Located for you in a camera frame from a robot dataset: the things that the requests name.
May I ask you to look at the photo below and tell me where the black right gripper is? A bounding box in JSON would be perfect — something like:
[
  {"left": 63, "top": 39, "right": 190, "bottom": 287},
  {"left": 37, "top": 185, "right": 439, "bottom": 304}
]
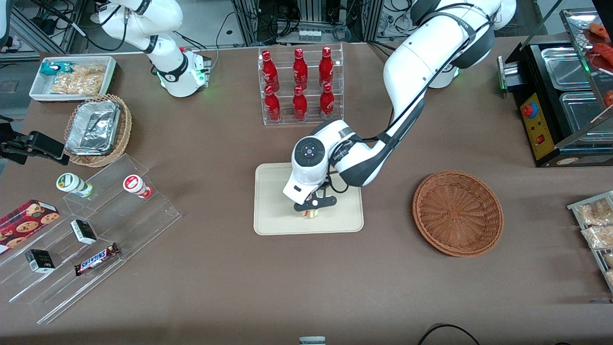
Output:
[{"left": 0, "top": 121, "right": 66, "bottom": 166}]

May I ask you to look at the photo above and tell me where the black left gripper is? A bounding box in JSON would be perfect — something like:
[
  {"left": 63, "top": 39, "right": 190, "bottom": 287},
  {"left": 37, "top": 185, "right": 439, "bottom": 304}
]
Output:
[{"left": 293, "top": 191, "right": 337, "bottom": 218}]

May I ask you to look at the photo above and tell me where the beige rectangular plastic tray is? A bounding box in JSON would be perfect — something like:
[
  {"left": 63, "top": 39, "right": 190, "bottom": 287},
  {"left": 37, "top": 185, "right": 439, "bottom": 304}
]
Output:
[{"left": 253, "top": 163, "right": 364, "bottom": 236}]

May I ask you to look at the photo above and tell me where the light oval wicker basket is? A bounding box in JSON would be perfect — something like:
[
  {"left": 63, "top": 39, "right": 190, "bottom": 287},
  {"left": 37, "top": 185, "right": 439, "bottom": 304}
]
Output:
[{"left": 63, "top": 93, "right": 133, "bottom": 168}]

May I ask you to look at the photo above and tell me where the brown round wicker basket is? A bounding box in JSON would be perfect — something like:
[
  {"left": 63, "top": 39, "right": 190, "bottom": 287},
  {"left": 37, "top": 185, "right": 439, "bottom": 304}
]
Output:
[{"left": 412, "top": 171, "right": 504, "bottom": 258}]

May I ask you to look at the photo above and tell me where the tray of packaged snacks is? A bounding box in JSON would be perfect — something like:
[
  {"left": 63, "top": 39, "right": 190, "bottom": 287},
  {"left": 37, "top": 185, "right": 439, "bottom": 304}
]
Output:
[{"left": 567, "top": 190, "right": 613, "bottom": 294}]

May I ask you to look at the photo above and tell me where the green capped yogurt bottle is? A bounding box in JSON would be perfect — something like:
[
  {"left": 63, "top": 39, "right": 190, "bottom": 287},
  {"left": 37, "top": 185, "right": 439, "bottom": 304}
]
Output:
[{"left": 56, "top": 172, "right": 94, "bottom": 199}]

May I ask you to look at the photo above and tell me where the aluminium foil container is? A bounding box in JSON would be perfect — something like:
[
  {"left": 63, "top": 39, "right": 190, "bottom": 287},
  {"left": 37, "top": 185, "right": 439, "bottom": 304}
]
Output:
[{"left": 64, "top": 99, "right": 121, "bottom": 157}]

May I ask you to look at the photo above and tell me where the white rectangular plastic bin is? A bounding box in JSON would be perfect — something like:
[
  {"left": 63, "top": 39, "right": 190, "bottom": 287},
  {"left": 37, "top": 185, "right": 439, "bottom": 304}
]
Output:
[{"left": 29, "top": 55, "right": 118, "bottom": 104}]

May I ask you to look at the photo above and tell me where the red chocolate cookie box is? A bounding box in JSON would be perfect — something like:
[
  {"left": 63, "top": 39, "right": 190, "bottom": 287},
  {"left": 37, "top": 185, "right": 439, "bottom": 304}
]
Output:
[{"left": 0, "top": 199, "right": 61, "bottom": 255}]

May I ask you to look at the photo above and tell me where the clear bag of crackers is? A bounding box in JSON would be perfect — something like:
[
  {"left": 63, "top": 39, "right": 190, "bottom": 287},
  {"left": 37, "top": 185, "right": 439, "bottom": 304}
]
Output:
[{"left": 50, "top": 64, "right": 107, "bottom": 96}]

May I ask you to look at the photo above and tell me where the teal snack packet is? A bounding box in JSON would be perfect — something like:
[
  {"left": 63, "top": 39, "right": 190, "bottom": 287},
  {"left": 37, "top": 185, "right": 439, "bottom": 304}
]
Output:
[{"left": 39, "top": 61, "right": 76, "bottom": 77}]

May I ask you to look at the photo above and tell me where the clear acrylic bottle rack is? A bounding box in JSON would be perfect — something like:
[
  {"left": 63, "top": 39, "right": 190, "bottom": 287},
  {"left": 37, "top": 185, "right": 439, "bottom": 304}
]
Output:
[{"left": 258, "top": 43, "right": 345, "bottom": 127}]

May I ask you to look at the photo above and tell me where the small black white box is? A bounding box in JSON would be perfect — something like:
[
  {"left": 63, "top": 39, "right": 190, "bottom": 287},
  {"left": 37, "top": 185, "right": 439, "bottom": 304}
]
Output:
[
  {"left": 24, "top": 249, "right": 56, "bottom": 274},
  {"left": 70, "top": 218, "right": 98, "bottom": 245}
]

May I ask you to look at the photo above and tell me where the red capped yogurt bottle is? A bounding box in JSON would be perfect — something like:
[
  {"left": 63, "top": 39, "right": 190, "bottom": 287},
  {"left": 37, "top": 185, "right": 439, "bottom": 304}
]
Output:
[{"left": 122, "top": 174, "right": 154, "bottom": 200}]

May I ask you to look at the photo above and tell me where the red drink bottle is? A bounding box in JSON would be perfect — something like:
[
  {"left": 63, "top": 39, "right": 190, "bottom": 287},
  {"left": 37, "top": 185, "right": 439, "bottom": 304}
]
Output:
[
  {"left": 293, "top": 48, "right": 309, "bottom": 90},
  {"left": 319, "top": 82, "right": 336, "bottom": 119},
  {"left": 261, "top": 50, "right": 280, "bottom": 92},
  {"left": 319, "top": 46, "right": 335, "bottom": 88},
  {"left": 264, "top": 85, "right": 282, "bottom": 122},
  {"left": 292, "top": 85, "right": 308, "bottom": 121}
]

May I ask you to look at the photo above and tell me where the brown Snickers bar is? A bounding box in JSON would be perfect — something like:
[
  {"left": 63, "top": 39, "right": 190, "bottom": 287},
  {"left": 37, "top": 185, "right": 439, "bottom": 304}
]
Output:
[{"left": 74, "top": 242, "right": 121, "bottom": 277}]

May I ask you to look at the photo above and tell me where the clear acrylic stepped shelf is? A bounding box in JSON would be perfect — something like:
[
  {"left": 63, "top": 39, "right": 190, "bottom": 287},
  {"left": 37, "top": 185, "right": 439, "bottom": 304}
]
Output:
[{"left": 0, "top": 153, "right": 183, "bottom": 326}]

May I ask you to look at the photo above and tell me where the black food warmer machine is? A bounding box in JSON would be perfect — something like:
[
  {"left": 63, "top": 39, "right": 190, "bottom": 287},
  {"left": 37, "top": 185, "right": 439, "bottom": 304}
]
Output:
[{"left": 497, "top": 7, "right": 613, "bottom": 168}]

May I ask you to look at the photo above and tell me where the steel warmer pan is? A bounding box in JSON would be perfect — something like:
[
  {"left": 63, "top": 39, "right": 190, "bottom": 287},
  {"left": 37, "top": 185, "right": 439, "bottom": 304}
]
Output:
[
  {"left": 558, "top": 91, "right": 613, "bottom": 134},
  {"left": 540, "top": 46, "right": 594, "bottom": 92}
]

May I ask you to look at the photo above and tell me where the black floor cable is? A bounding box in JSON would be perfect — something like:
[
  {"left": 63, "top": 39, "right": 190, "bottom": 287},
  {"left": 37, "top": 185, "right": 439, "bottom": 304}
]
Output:
[{"left": 416, "top": 324, "right": 481, "bottom": 345}]

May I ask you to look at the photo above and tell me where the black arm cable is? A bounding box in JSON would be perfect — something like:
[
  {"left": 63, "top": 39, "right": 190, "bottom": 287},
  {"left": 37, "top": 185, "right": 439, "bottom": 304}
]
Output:
[{"left": 326, "top": 4, "right": 496, "bottom": 195}]

